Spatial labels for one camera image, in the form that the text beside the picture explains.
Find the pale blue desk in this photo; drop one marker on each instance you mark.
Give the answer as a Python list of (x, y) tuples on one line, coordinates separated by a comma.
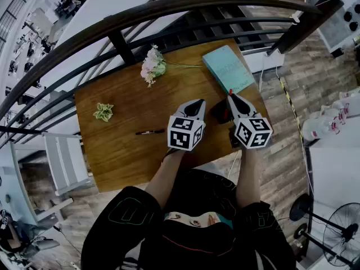
[(17, 184)]

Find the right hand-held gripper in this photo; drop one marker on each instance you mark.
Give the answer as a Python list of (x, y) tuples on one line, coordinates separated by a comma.
[(253, 134)]

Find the person's left forearm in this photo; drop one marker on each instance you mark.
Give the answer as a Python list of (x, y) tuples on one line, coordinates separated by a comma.
[(166, 176)]

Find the white rectangular box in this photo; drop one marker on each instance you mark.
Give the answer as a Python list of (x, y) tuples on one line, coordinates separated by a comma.
[(253, 63)]

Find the yellow black striped floor strip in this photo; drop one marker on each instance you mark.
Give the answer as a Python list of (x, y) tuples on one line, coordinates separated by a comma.
[(287, 100)]

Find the black pen white label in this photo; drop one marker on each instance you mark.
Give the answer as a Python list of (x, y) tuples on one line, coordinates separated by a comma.
[(149, 132)]

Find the small green potted plant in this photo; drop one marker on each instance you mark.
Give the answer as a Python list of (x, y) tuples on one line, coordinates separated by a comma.
[(103, 112)]

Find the white slatted chair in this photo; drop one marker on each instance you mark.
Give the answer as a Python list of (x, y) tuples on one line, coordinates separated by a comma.
[(62, 164)]

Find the teal book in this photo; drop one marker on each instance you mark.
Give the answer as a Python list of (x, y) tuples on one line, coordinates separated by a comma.
[(227, 69)]

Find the red pen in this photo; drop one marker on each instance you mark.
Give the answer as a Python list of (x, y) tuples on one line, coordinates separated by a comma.
[(225, 114)]

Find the group of black hanging items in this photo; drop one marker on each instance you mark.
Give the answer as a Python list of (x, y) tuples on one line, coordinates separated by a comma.
[(348, 15)]

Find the person's black printed shirt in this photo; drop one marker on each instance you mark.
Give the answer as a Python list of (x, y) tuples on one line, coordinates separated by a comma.
[(197, 246)]

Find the black square pen holder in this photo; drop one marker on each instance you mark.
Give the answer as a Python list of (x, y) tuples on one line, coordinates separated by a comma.
[(218, 111)]

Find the black pedestal fan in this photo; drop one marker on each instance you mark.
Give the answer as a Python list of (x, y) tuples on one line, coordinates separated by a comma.
[(350, 232)]

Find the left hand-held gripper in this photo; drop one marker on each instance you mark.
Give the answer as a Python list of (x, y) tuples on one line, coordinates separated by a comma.
[(184, 135)]

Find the pink artificial flower bouquet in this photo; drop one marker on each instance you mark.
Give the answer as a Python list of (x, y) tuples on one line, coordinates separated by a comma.
[(152, 66)]

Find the person's right forearm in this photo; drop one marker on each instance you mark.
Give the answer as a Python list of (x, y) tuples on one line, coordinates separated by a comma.
[(247, 176)]

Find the white display panel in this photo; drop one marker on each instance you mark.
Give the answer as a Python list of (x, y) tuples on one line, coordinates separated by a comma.
[(337, 29)]

